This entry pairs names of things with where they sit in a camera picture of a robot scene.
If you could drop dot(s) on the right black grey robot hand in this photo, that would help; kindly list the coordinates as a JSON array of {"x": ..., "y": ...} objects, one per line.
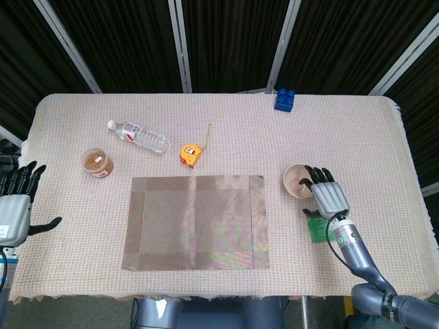
[{"x": 329, "y": 198}]

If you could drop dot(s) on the left black grey robot hand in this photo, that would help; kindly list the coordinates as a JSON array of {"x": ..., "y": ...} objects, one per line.
[{"x": 13, "y": 216}]

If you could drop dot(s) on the light brown bowl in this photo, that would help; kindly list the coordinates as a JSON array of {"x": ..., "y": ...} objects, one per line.
[{"x": 293, "y": 178}]

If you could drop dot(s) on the brown woven placemat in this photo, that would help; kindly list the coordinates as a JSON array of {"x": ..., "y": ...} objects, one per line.
[{"x": 195, "y": 226}]

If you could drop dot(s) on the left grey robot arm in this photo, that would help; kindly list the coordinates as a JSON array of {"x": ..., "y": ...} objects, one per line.
[{"x": 7, "y": 255}]

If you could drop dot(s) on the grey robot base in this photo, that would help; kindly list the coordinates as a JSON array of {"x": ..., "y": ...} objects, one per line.
[{"x": 205, "y": 315}]

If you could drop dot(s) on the green foil packet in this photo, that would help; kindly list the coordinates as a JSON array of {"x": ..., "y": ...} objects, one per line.
[{"x": 317, "y": 229}]

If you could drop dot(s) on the round clear rubber band jar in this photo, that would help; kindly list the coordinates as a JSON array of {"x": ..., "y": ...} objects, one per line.
[{"x": 97, "y": 162}]

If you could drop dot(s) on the blue toy building block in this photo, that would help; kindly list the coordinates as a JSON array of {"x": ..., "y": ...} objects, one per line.
[{"x": 284, "y": 101}]

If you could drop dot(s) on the beige woven tablecloth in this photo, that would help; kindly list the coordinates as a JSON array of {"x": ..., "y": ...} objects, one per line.
[{"x": 240, "y": 137}]

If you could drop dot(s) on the metal table leg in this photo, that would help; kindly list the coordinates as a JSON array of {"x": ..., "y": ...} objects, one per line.
[{"x": 304, "y": 315}]

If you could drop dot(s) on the dark pleated screen panel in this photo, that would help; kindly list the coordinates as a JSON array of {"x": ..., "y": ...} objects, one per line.
[
  {"x": 422, "y": 120},
  {"x": 233, "y": 44},
  {"x": 350, "y": 37},
  {"x": 127, "y": 44},
  {"x": 20, "y": 68}
]

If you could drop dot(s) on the yellow tape measure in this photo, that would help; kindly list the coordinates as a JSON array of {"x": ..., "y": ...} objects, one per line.
[{"x": 190, "y": 154}]

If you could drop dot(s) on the clear plastic water bottle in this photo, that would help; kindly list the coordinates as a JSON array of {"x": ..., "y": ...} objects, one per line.
[{"x": 144, "y": 137}]

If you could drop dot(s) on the white metal screen post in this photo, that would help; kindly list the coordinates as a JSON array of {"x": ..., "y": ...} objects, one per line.
[
  {"x": 181, "y": 48},
  {"x": 283, "y": 48},
  {"x": 68, "y": 48},
  {"x": 404, "y": 58}
]

